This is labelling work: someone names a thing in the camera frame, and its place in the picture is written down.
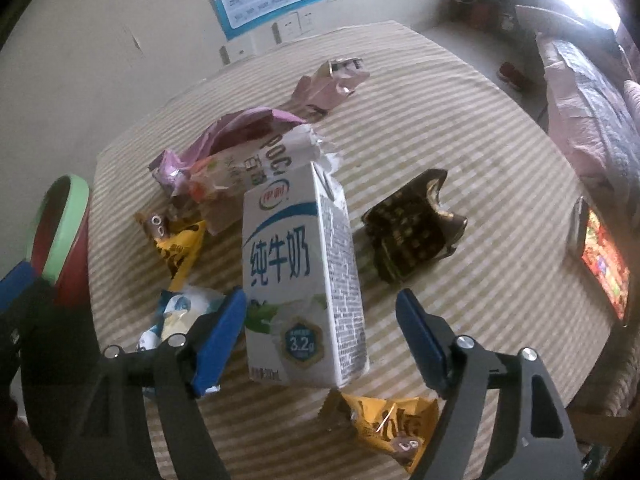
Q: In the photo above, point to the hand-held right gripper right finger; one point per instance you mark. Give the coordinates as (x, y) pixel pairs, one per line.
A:
(420, 340)

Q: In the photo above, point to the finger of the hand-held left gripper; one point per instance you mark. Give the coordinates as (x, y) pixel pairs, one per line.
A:
(15, 282)

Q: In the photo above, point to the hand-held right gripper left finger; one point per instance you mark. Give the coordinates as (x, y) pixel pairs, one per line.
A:
(220, 345)

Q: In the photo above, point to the red bin with green rim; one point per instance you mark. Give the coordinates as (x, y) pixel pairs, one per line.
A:
(72, 260)

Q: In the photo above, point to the white milk carton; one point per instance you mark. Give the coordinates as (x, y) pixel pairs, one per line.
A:
(295, 280)

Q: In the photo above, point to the dusty pink foil wrapper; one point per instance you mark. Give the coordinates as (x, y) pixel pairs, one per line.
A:
(325, 90)

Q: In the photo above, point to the white and blue wrapper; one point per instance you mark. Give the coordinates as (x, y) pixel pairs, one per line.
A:
(175, 310)

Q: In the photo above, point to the yellow snack wrapper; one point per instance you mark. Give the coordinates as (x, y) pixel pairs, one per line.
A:
(385, 420)
(177, 252)

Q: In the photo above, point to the dark brown dotted wrapper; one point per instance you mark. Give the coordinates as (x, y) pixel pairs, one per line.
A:
(405, 230)

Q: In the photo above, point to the white snack packet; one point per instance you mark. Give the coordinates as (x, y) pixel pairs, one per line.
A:
(265, 160)

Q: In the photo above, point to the smartphone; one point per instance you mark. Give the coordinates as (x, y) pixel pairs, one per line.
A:
(605, 260)

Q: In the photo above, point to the bright pink plastic wrapper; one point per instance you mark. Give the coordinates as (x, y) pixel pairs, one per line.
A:
(230, 132)

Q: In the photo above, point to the pink bed sheet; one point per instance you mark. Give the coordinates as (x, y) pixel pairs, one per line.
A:
(565, 110)

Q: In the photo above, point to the red shoe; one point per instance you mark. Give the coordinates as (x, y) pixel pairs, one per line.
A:
(512, 76)

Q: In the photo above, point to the dark shelf unit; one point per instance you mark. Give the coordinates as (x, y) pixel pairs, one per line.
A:
(475, 10)

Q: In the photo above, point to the brown coat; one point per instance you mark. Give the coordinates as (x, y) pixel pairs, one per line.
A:
(545, 17)

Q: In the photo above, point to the white double wall socket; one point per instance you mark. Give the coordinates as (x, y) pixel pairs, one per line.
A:
(295, 25)

